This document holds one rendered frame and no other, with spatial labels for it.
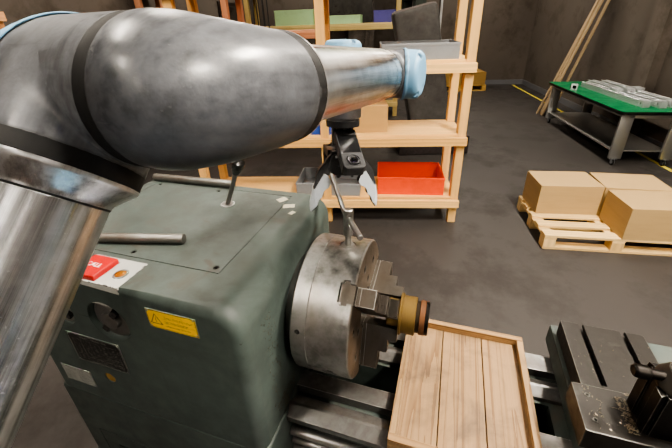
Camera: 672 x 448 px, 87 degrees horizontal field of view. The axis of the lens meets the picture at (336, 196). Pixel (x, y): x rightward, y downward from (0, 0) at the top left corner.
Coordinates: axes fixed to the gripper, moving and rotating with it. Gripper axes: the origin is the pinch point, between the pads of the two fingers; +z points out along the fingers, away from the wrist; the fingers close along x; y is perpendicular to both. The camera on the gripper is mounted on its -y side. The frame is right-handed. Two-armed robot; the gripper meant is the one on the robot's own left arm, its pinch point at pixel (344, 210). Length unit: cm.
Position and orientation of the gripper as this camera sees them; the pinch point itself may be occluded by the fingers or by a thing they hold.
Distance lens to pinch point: 80.1
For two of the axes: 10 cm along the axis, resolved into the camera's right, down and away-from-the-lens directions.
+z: 0.0, 9.3, 3.6
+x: -9.8, 0.7, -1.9
